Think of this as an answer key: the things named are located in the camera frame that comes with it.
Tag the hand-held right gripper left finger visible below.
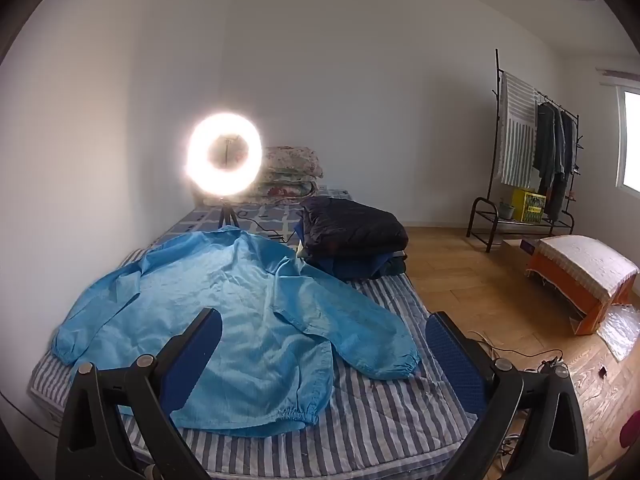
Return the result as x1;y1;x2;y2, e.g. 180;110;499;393
56;307;223;480

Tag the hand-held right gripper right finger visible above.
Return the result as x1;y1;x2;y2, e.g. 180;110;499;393
425;311;591;480

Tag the light blue jacket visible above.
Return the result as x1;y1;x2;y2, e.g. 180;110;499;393
51;225;421;438

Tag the black clothes rack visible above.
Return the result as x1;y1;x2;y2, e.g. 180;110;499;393
466;49;586;253

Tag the striped bed mattress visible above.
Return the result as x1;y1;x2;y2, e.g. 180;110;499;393
30;247;478;478

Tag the cardboard box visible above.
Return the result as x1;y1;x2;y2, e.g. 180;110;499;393
501;237;542;275

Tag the black tripod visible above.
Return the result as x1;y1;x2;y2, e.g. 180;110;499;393
217;199;240;231

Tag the blue checked bedsheet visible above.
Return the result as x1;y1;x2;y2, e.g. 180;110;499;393
150;187;356;251

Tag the orange stool with white cover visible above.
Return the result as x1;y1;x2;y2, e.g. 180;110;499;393
525;234;640;336

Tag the navy puffer jacket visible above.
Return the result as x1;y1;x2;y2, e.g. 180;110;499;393
298;196;410;261

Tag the yellow crate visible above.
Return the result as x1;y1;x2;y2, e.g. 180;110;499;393
510;187;548;224

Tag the clear plastic wrap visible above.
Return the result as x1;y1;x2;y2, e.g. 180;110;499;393
596;304;640;362

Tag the dark green hanging shirt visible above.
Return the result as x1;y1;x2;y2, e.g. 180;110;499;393
532;101;558;188

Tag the striped hanging towel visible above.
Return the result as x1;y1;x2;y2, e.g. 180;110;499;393
496;71;541;188

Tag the dark grey hanging garment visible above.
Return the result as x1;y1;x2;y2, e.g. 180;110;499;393
545;107;581;223

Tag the window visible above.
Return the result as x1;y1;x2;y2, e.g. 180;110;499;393
617;87;640;192

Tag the black floor cable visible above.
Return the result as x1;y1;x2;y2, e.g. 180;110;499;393
467;330;568;373

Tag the black power cable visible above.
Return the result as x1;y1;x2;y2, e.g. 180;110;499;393
237;210;296;243

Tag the ring light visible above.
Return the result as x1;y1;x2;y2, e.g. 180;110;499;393
182;111;264;198

